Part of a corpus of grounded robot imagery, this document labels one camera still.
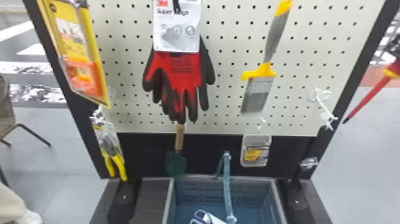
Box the yellow pliers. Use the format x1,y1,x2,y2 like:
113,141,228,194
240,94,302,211
89,106,129,182

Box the red black gloves pair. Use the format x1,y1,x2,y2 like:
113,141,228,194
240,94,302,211
142,0,217,126

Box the blue basket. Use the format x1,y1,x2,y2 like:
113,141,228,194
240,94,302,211
162,151,289,224

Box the red screwdriver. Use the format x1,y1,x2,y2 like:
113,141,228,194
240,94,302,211
342,57,400,125

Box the white blue tool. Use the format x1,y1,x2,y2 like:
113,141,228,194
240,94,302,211
189,209,228,224

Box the grey yellow paintbrush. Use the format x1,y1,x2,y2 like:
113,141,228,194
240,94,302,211
239,0,295,114

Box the person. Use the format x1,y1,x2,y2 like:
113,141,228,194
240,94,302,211
0,181,43,224

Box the clear packet yellow label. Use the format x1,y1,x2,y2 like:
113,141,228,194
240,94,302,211
239,134,272,168

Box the black chair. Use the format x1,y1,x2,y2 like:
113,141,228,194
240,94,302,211
0,73,52,148

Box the yellow carded tool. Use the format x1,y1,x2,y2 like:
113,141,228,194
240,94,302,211
36,0,112,110

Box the green garden trowel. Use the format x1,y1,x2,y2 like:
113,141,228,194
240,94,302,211
164,122,189,179

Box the white pegboard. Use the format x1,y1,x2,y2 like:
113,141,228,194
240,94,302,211
22,0,400,224

